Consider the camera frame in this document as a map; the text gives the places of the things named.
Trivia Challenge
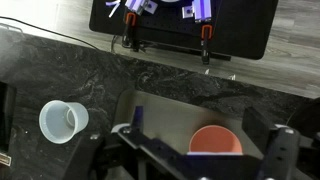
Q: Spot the translucent plastic cup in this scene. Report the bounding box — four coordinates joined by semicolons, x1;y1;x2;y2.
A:
39;100;89;144

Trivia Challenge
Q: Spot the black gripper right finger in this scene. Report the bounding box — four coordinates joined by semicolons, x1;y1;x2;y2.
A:
242;107;277;154

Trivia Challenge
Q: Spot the orange black clamp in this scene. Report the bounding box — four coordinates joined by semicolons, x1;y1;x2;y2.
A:
201;24;213;65
122;12;136;49

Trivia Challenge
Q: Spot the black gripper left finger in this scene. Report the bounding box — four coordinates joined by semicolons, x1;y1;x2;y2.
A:
131;106;144;131

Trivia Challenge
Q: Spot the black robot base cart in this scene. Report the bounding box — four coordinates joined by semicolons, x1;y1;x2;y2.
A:
89;0;278;60

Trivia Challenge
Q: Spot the salmon pink bowl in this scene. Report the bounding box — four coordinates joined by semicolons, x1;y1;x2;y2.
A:
189;125;243;154

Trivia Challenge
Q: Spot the black cable on floor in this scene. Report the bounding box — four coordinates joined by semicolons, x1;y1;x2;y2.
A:
0;15;101;52

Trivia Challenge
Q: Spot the left orange black clamp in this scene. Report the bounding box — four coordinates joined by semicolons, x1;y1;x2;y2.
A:
122;12;136;49

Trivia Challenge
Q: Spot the stainless steel sink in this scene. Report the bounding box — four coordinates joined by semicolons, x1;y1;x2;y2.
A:
114;90;263;159

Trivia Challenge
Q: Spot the right orange black clamp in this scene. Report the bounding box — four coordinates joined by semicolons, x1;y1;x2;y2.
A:
201;24;213;65

